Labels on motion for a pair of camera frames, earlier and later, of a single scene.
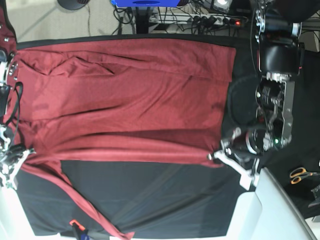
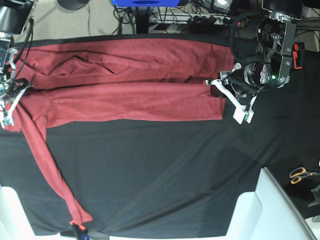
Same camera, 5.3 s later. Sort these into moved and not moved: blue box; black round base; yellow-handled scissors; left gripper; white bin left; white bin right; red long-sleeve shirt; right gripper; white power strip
Moved: red long-sleeve shirt; right gripper; left gripper
Not moved: black round base; white bin right; blue box; white power strip; yellow-handled scissors; white bin left
